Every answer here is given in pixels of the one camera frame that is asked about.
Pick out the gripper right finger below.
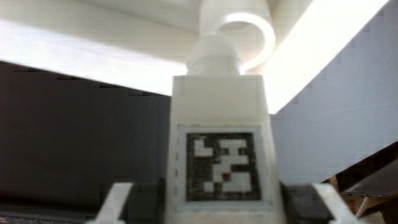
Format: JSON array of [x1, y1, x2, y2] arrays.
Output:
[[313, 184, 363, 224]]

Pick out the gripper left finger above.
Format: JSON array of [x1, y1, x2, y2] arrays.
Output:
[[85, 183, 133, 224]]

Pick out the white square table top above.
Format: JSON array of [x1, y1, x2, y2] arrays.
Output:
[[0, 0, 391, 112]]

